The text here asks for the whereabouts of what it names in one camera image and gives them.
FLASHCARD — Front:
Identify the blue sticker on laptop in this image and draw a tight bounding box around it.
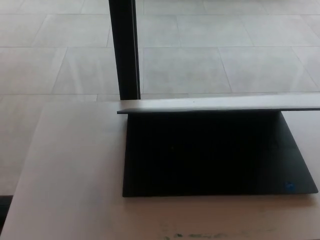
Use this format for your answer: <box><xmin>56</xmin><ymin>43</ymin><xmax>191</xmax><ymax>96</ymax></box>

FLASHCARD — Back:
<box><xmin>283</xmin><ymin>180</ymin><xmax>296</xmax><ymax>192</ymax></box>

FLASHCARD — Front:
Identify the black vertical window frame post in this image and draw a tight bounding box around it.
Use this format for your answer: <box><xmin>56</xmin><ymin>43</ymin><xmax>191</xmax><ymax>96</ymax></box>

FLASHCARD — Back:
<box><xmin>108</xmin><ymin>0</ymin><xmax>142</xmax><ymax>101</ymax></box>

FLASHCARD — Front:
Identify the black laptop with silver lid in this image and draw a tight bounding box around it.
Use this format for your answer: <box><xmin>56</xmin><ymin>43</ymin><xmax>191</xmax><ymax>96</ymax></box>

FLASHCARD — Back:
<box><xmin>116</xmin><ymin>96</ymin><xmax>320</xmax><ymax>198</ymax></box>

